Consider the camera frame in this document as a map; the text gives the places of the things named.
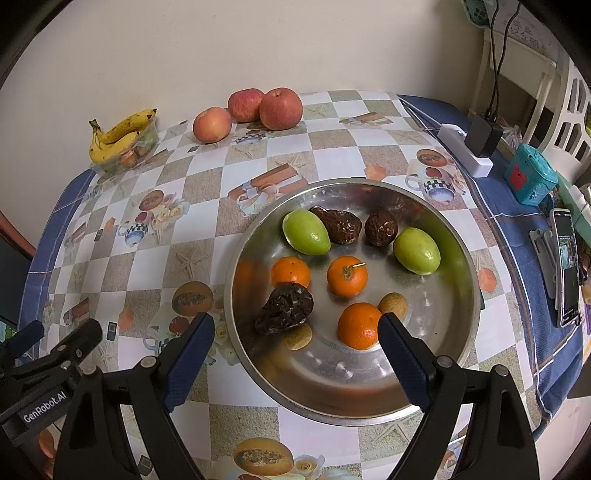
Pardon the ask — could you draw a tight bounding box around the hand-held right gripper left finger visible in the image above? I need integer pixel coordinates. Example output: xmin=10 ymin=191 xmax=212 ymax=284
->
xmin=54 ymin=313 xmax=216 ymax=480

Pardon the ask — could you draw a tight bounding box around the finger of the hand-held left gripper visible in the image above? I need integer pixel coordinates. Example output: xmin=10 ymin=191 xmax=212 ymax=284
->
xmin=45 ymin=318 xmax=103 ymax=366
xmin=0 ymin=320 xmax=45 ymax=366

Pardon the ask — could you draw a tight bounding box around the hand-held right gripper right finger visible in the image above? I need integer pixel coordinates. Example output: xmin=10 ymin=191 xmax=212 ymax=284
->
xmin=378 ymin=312 xmax=541 ymax=480

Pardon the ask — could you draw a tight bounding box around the large steel bowl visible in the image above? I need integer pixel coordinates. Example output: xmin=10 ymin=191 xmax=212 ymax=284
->
xmin=223 ymin=178 xmax=482 ymax=426

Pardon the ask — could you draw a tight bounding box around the orange tangerine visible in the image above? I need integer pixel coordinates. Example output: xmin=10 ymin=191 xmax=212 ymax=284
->
xmin=270 ymin=256 xmax=312 ymax=289
xmin=337 ymin=302 xmax=384 ymax=352
xmin=326 ymin=256 xmax=369 ymax=298

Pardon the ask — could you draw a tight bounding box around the small brown round fruit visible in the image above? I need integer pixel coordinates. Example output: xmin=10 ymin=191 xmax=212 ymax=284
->
xmin=378 ymin=292 xmax=409 ymax=322
xmin=283 ymin=323 xmax=313 ymax=350

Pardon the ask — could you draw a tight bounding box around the green jujube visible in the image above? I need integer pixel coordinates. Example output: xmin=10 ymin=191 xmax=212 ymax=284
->
xmin=282 ymin=209 xmax=332 ymax=256
xmin=393 ymin=227 xmax=441 ymax=277

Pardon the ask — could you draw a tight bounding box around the elongated wrinkled dark passion fruit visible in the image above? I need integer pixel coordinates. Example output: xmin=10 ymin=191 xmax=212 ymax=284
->
xmin=309 ymin=206 xmax=363 ymax=245

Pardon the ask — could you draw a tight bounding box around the dark monitor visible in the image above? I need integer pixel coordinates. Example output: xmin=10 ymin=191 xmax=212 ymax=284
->
xmin=0 ymin=233 xmax=33 ymax=342

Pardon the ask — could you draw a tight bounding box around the checkered printed tablecloth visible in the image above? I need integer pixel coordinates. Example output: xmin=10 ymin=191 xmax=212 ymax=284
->
xmin=25 ymin=90 xmax=585 ymax=480

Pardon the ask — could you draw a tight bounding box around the grey phone stand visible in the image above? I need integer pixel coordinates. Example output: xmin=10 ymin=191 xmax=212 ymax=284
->
xmin=529 ymin=227 xmax=561 ymax=315

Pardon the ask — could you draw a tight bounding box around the smartphone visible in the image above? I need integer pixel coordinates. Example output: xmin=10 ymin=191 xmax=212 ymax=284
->
xmin=549 ymin=209 xmax=581 ymax=328

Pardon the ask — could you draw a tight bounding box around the yellow banana bunch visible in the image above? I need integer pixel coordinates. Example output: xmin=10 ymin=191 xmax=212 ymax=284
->
xmin=89 ymin=108 xmax=158 ymax=164

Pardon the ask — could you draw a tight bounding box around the clear plastic fruit container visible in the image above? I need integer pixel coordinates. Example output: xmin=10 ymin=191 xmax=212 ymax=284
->
xmin=95 ymin=127 xmax=159 ymax=176

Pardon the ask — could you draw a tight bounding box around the teal toy box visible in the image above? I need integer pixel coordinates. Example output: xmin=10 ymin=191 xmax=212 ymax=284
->
xmin=503 ymin=143 xmax=558 ymax=204

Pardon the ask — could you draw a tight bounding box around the white power strip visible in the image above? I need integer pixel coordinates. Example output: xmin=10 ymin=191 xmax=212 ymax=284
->
xmin=437 ymin=123 xmax=494 ymax=177

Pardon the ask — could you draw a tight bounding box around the black power adapter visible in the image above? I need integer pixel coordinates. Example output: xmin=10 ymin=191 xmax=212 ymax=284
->
xmin=464 ymin=114 xmax=504 ymax=159

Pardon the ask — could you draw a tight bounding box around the pale red apple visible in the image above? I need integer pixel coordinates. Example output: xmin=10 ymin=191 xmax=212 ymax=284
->
xmin=193 ymin=106 xmax=232 ymax=144

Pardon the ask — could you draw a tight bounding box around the large red apple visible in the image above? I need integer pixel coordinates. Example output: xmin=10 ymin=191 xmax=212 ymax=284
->
xmin=259 ymin=87 xmax=304 ymax=131

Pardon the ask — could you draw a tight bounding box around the white chair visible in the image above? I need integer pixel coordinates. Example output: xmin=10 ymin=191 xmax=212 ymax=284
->
xmin=468 ymin=23 xmax=591 ymax=167

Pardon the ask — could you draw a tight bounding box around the brown wooden frame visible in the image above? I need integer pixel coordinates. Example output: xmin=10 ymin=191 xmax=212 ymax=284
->
xmin=0 ymin=211 xmax=37 ymax=259

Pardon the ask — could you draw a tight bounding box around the black cable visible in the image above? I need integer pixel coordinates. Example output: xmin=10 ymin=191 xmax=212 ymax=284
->
xmin=485 ymin=0 xmax=502 ymax=117
xmin=490 ymin=0 xmax=522 ymax=118

